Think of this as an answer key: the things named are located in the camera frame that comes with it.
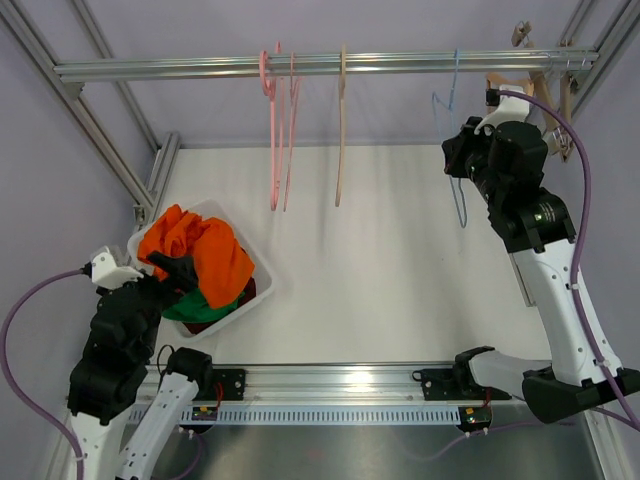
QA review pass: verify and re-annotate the green t shirt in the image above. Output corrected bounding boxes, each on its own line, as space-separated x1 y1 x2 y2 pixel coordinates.
162 290 245 324

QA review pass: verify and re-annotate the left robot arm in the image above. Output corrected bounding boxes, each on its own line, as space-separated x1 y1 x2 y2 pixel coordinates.
67 249 223 479

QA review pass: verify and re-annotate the maroon t shirt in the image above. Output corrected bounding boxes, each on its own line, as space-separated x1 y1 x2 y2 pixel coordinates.
183 277 259 336

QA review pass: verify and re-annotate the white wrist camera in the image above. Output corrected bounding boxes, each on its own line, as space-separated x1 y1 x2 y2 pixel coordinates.
474 84 530 135
89 246 144 290

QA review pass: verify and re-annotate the brown wooden clip hanger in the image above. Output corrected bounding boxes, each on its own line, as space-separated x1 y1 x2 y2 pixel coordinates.
511 21 574 163

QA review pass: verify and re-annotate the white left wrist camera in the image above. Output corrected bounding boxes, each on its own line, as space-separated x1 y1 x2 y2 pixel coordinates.
89 246 144 290

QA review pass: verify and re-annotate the aluminium hanging rail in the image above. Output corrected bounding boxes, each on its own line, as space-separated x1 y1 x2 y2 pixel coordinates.
53 47 599 83

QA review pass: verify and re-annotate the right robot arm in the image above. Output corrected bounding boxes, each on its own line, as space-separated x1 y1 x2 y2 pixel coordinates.
442 116 639 423

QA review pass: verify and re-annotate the orange t shirt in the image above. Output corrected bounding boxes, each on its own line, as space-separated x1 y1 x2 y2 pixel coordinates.
136 204 255 308

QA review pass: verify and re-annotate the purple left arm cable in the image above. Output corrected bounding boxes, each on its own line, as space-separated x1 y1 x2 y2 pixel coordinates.
0 267 206 480

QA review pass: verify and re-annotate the thick pink plastic hanger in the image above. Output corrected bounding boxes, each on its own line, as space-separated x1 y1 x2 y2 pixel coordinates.
259 50 285 212

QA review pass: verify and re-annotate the thin pink wire hanger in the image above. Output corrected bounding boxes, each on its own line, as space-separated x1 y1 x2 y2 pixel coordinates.
283 53 301 212

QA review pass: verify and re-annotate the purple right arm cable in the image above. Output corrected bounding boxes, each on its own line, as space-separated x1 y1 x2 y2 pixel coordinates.
404 89 640 461

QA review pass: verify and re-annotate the white slotted cable duct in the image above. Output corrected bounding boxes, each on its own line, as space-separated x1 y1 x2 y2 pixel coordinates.
127 404 461 426

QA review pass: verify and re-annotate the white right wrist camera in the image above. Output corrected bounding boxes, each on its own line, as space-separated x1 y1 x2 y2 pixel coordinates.
474 84 530 135

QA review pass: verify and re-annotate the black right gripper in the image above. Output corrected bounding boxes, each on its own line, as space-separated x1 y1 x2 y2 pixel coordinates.
444 117 506 207

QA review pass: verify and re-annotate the white plastic basket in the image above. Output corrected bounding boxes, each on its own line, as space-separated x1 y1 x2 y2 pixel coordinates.
127 199 275 342

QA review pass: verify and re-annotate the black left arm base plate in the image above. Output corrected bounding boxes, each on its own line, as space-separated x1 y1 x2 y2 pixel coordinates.
195 368 247 401

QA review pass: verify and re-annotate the blue wire hanger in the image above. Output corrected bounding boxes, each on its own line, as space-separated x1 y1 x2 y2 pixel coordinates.
431 48 469 229

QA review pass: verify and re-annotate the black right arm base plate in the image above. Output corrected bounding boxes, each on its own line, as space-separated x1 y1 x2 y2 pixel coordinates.
411 367 512 401

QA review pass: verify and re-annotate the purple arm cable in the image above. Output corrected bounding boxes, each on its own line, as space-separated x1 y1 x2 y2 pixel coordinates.
404 89 640 461
0 267 206 480

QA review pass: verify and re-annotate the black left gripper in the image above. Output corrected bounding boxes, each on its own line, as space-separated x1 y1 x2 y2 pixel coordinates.
99 251 198 359

